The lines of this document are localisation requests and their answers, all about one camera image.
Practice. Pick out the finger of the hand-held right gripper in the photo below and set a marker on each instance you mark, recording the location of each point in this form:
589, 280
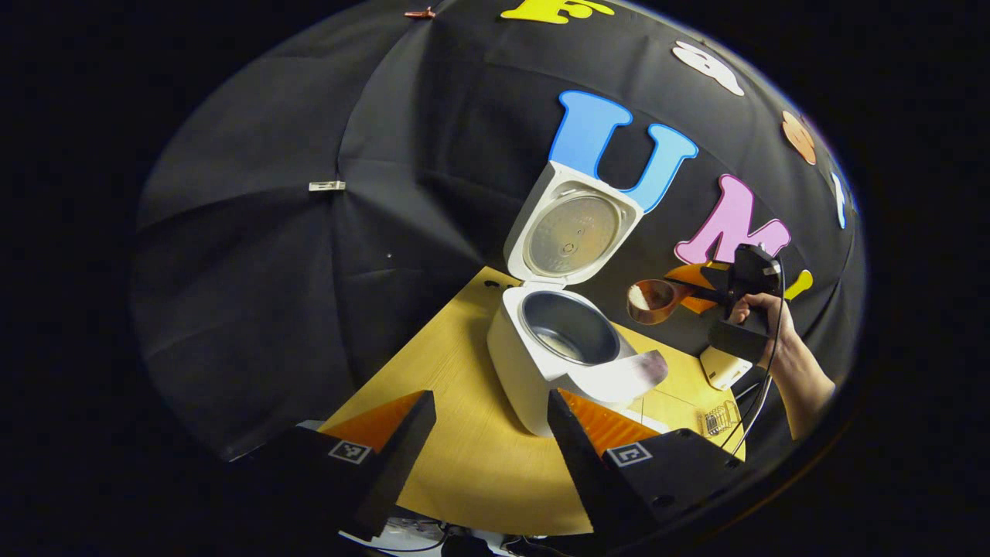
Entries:
696, 275
705, 303

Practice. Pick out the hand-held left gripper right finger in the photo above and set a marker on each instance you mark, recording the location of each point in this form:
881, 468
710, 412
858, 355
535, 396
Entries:
588, 472

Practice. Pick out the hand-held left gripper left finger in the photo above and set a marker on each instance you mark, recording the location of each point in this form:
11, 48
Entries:
394, 472

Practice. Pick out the brown wooden spoon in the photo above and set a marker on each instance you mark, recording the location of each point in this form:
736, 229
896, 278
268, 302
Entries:
661, 302

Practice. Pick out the white rice cooker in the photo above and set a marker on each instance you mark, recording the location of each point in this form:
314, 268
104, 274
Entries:
526, 371

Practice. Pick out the white toaster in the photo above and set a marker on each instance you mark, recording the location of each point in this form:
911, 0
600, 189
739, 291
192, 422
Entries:
723, 370

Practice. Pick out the black backdrop cloth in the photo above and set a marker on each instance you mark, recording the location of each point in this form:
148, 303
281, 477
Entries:
271, 271

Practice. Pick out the white cloth clip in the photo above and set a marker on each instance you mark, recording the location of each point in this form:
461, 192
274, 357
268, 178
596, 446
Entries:
327, 186

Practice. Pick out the copper cloth clip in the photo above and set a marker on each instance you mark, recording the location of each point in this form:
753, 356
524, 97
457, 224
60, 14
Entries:
419, 13

